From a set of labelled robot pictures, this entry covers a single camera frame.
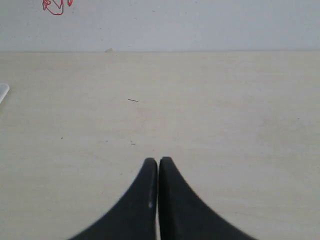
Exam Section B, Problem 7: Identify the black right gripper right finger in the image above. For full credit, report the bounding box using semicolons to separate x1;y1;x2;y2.
158;156;254;240

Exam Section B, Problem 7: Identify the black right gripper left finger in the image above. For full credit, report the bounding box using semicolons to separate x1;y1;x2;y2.
72;158;158;240

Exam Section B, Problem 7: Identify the red basketball hoop with net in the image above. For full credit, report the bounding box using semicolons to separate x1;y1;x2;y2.
42;0;74;16

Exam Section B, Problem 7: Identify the white plastic tray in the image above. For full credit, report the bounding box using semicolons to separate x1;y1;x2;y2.
0;83;10;104

